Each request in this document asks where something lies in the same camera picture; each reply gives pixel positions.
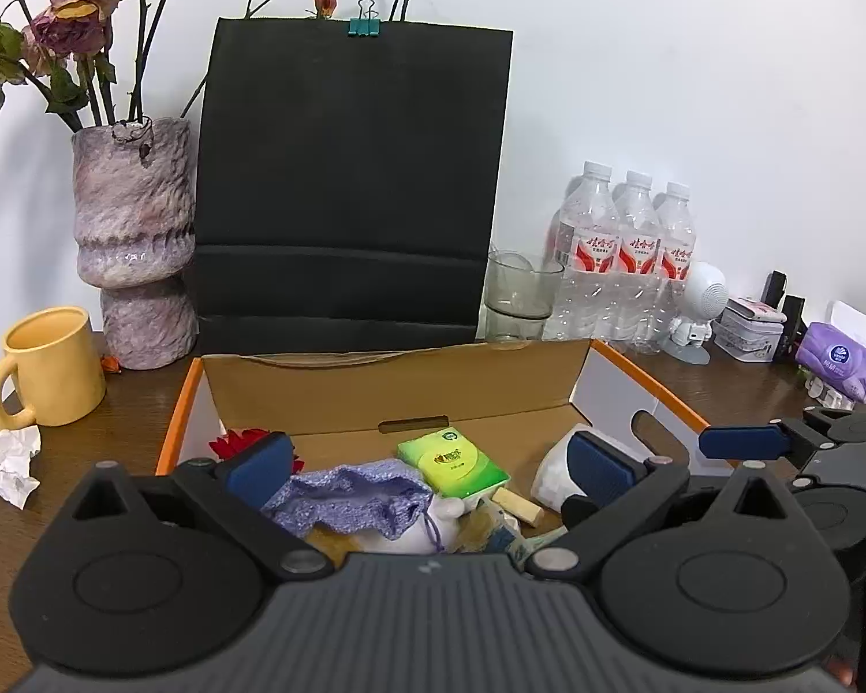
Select red artificial flower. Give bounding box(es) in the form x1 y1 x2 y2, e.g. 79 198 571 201
209 428 304 474

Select green tissue packet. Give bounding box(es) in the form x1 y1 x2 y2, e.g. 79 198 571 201
395 429 512 499

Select white pink packet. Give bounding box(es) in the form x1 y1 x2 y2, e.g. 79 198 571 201
725 296 787 323

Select black paper bag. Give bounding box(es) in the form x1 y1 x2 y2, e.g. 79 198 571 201
188 0 515 356

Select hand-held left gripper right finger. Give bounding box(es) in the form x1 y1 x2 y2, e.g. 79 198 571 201
530 429 791 582

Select grey metal tin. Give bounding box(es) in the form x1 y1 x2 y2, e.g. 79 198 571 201
713 307 787 363

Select white robot figurine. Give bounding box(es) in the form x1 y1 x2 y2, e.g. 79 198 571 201
656 261 730 366

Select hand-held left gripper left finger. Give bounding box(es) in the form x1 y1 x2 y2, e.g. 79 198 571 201
65 431 337 582

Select clear water bottle red label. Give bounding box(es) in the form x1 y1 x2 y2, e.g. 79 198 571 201
544 161 622 340
613 169 661 348
653 182 696 348

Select yellow mug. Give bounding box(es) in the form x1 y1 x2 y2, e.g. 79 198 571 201
0 307 108 434

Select red orange cardboard box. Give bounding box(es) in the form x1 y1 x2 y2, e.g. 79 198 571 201
155 338 741 564

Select yellow eraser block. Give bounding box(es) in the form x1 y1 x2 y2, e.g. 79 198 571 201
492 487 546 524

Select purple tissue pack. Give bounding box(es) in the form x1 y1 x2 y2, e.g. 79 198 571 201
795 321 866 405

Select mottled purple ceramic vase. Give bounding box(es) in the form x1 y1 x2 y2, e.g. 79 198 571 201
70 117 199 371

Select purple knitted drawstring pouch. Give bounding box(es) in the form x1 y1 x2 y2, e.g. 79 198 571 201
261 458 441 557

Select clear glass cup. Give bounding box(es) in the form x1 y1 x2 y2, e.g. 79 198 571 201
485 249 565 342

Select white plastic holder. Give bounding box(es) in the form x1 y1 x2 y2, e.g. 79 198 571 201
801 368 856 409

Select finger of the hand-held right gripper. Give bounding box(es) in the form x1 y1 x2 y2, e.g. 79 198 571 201
699 408 866 467

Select crumpled white tissue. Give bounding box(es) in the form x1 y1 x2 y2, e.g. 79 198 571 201
0 424 43 510

